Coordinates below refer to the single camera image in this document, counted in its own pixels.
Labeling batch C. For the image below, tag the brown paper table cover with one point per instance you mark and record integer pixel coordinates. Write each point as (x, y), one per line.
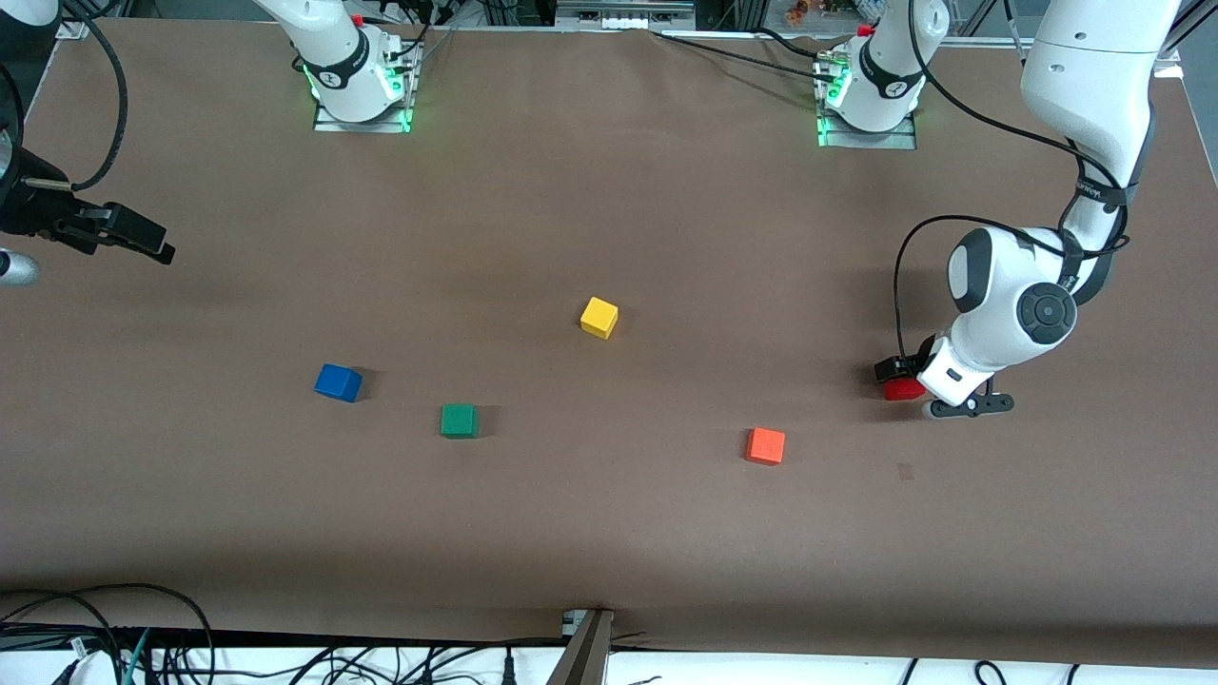
(609, 533)

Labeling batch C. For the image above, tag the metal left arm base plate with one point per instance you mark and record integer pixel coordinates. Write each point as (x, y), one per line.
(894, 142)

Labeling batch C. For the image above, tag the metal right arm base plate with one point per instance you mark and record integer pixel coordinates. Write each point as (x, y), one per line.
(381, 125)

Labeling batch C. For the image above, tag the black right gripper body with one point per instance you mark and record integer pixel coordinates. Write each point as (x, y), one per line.
(36, 207)

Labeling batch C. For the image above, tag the orange wooden block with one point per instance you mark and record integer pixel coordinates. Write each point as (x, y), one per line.
(765, 446)

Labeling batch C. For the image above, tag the green wooden block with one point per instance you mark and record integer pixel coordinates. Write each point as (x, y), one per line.
(459, 420)

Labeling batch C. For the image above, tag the blue wooden block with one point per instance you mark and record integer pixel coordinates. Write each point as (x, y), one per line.
(338, 382)

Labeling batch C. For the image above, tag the yellow wooden block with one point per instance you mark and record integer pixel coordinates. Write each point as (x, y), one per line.
(599, 317)

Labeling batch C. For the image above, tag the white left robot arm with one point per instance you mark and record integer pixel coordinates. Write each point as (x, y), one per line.
(1085, 76)

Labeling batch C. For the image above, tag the red wooden block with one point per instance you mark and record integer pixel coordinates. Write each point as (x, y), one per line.
(904, 390)

